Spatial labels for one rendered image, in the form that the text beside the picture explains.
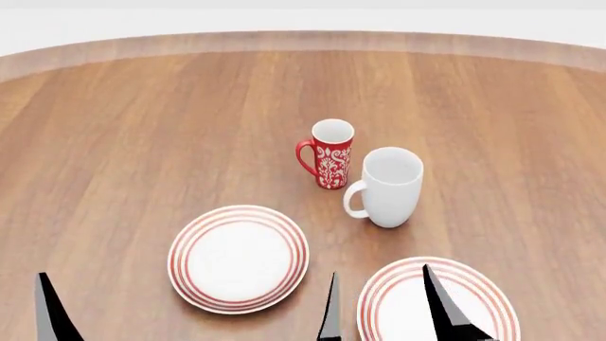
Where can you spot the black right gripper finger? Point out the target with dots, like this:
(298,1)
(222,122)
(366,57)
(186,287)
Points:
(454,319)
(332,319)

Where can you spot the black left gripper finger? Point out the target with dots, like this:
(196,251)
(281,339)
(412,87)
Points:
(49,316)

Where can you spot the red striped white plate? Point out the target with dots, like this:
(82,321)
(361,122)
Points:
(239,259)
(402,312)

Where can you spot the plain white mug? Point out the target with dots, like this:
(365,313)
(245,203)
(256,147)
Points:
(390,199)

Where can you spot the red patterned mug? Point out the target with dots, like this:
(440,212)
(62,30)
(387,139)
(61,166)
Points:
(334,163)

